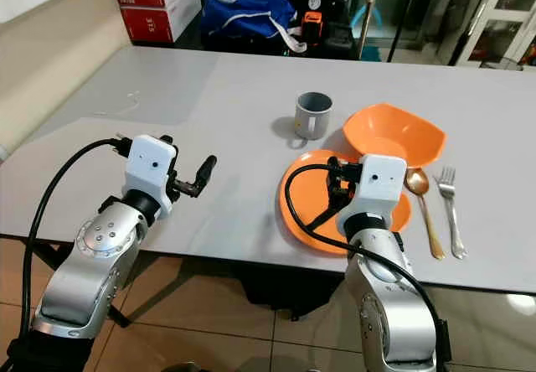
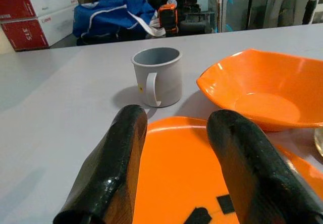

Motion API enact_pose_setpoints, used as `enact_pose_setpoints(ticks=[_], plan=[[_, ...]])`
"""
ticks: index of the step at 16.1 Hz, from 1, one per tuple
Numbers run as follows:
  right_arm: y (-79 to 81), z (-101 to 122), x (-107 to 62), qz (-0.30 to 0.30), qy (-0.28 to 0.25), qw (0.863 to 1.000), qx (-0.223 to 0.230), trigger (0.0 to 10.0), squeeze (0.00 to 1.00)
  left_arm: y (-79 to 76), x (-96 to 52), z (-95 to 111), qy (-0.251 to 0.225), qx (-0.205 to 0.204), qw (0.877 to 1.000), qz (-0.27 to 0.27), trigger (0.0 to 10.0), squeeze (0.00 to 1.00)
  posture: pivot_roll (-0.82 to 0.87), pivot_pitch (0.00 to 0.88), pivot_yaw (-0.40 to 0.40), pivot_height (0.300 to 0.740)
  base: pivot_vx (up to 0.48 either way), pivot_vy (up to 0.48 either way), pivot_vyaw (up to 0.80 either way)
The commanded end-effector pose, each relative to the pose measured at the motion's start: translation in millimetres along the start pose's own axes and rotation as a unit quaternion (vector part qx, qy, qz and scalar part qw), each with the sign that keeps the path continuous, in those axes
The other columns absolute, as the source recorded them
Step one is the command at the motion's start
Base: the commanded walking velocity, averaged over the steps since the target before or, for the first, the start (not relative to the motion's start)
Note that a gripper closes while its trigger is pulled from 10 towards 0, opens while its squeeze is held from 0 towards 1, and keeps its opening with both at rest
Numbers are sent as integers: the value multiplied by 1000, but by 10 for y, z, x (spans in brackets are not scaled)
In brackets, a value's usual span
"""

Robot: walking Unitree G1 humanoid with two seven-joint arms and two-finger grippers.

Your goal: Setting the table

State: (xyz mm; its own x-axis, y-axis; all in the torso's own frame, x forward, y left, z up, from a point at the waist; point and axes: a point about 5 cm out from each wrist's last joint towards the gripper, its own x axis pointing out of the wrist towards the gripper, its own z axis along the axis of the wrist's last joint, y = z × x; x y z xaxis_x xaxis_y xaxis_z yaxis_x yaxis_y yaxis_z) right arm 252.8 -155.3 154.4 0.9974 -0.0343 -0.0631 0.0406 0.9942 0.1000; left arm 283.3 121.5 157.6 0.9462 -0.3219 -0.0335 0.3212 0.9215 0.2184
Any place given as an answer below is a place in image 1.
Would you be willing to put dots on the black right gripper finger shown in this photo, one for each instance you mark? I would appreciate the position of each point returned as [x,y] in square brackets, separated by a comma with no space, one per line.
[333,166]
[320,219]

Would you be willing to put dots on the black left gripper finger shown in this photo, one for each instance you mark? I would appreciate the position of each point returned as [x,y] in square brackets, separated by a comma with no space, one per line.
[207,171]

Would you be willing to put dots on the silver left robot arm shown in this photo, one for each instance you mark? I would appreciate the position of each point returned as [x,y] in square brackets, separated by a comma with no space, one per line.
[92,263]

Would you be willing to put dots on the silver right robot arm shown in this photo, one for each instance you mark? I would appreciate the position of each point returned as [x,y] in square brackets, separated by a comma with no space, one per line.
[385,305]

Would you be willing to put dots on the orange plate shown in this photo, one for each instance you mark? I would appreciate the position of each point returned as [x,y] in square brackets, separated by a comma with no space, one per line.
[301,246]

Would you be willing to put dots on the grey mug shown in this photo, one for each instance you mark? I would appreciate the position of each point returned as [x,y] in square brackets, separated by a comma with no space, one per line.
[311,119]

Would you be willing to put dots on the orange bowl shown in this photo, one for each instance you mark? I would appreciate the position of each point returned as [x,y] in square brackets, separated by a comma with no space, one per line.
[389,133]

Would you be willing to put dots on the gold spoon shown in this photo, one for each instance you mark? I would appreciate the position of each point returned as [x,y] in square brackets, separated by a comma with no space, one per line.
[417,183]

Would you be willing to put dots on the black object under table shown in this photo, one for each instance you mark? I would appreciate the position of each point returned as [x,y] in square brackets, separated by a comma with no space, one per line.
[289,292]

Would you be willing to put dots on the silver fork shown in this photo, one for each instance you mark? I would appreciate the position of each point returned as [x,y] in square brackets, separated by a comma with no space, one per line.
[447,188]

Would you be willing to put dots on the dark table leg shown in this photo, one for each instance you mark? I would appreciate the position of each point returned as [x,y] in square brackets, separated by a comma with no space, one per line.
[119,303]

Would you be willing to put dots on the orange and black device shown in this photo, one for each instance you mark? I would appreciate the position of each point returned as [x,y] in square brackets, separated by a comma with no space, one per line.
[312,27]

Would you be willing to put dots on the blue bag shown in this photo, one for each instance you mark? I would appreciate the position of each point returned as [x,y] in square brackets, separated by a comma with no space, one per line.
[243,12]

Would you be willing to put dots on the black slanted rod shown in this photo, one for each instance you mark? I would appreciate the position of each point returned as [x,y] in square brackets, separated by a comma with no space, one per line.
[406,12]

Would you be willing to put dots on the white framed glass door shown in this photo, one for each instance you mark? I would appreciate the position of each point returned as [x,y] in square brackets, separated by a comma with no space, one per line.
[498,20]

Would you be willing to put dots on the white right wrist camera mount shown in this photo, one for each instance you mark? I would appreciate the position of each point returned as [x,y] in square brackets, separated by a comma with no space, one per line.
[378,186]

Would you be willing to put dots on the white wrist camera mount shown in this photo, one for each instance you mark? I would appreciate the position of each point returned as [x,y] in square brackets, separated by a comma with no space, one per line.
[378,186]
[149,164]

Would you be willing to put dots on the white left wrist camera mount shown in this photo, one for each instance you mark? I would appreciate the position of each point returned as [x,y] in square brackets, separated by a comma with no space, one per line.
[149,164]

